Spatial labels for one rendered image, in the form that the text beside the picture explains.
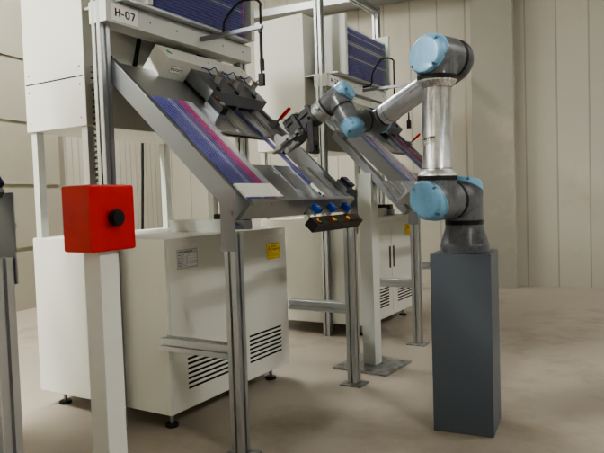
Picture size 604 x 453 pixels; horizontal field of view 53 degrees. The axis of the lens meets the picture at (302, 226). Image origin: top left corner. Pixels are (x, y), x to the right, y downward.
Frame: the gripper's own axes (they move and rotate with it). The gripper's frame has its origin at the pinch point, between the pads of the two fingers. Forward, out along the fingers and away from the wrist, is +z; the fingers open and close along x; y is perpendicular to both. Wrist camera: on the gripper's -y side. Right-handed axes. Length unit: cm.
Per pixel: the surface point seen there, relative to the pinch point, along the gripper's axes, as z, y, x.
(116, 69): 11, 38, 49
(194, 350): 31, -52, 53
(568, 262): -11, -90, -306
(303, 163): 2.8, -1.4, -19.1
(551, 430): -29, -125, -6
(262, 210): -4.1, -26.2, 38.0
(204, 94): 5.8, 29.2, 16.9
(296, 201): -7.2, -25.5, 22.3
